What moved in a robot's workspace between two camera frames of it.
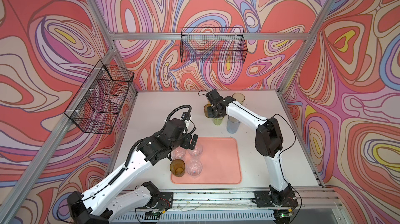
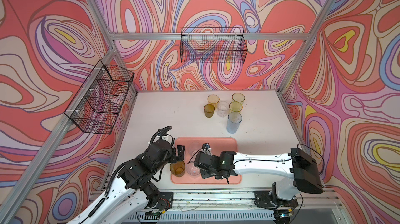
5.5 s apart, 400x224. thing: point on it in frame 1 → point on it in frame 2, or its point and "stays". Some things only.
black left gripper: [191, 145] → [180, 157]
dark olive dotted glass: [177, 167] stays
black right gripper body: [213, 113] → [210, 173]
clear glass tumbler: [197, 151] stays
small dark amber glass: [205, 109] stays
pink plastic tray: [208, 160] stays
